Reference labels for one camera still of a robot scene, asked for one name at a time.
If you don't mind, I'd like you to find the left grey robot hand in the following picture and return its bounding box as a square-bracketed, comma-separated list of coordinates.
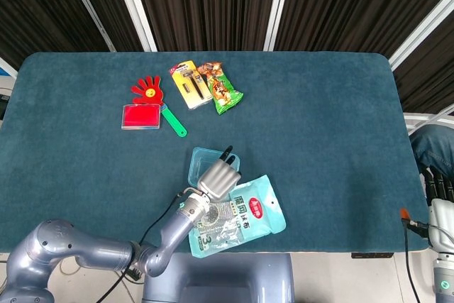
[196, 145, 243, 201]

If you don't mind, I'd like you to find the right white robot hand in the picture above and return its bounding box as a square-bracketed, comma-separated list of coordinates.
[399, 166, 454, 255]

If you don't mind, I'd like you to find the blue translucent plastic lid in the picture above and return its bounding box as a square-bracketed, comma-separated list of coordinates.
[187, 146, 242, 194]

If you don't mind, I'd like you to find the clear plastic container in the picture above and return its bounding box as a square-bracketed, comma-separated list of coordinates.
[187, 148, 241, 194]

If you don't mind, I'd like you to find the teal cleaning cloth package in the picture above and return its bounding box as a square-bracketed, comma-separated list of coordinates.
[187, 174, 287, 258]

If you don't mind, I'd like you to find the person's blue jeans leg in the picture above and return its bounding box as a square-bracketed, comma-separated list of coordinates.
[409, 125, 454, 176]

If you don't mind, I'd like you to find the black table control panel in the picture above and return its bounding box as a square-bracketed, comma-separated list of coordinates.
[350, 252, 394, 260]

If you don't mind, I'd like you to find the green orange snack bag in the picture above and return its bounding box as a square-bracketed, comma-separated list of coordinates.
[196, 61, 245, 116]

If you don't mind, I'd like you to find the yellow razor blister pack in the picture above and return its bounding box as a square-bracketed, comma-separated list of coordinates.
[167, 60, 214, 111]

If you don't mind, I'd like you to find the blue-grey robot torso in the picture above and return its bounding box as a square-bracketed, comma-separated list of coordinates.
[141, 253, 296, 303]

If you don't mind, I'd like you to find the red ink pad case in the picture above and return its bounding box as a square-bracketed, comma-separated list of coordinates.
[121, 103, 162, 131]

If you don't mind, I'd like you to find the teal velvet tablecloth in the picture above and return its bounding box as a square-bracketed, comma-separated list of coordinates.
[0, 50, 431, 255]

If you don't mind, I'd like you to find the white blue-edged board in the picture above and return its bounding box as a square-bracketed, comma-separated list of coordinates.
[0, 56, 18, 79]

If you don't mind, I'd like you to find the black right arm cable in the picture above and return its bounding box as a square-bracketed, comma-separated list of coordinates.
[399, 218, 432, 303]

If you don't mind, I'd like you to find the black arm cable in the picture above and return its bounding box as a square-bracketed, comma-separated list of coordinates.
[399, 218, 432, 303]
[98, 186, 195, 303]

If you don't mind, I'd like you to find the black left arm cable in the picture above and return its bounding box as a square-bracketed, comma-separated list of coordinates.
[98, 186, 195, 303]

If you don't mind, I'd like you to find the white metal frame rail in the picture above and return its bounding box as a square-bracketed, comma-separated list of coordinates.
[403, 104, 454, 131]

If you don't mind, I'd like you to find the red hand clapper green handle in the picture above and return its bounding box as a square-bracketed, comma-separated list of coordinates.
[130, 75, 188, 138]

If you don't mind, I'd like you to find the white partition post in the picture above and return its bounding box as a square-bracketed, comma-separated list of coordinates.
[263, 0, 292, 52]
[59, 0, 117, 53]
[109, 0, 158, 53]
[388, 0, 454, 70]

